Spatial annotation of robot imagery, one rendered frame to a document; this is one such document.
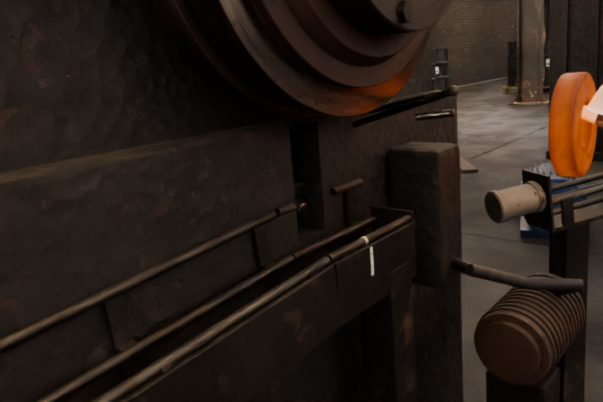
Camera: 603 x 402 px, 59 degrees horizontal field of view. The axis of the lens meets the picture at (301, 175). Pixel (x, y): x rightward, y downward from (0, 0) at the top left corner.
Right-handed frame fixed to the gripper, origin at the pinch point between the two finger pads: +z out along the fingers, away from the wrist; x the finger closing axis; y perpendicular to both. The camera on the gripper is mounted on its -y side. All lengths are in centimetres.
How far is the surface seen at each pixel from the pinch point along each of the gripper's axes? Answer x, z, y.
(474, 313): -88, 29, -94
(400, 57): 24.6, 17.4, 4.8
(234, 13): 52, 21, 9
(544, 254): -159, 27, -91
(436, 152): 11.8, 14.8, -9.9
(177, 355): 62, 12, -21
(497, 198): -3.9, 8.4, -18.9
